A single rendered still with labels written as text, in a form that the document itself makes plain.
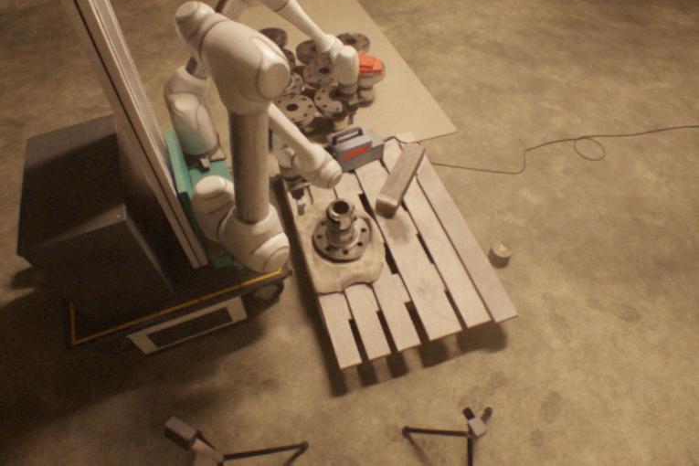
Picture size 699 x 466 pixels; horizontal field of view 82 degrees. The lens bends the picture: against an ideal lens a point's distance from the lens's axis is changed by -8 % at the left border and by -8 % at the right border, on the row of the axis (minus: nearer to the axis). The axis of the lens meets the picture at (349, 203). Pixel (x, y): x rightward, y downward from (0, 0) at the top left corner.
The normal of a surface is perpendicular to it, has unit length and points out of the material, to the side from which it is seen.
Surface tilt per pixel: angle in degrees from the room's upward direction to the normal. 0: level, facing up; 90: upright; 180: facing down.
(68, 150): 0
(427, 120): 0
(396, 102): 0
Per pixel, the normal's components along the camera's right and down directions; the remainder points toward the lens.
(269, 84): 0.75, 0.44
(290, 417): 0.00, -0.63
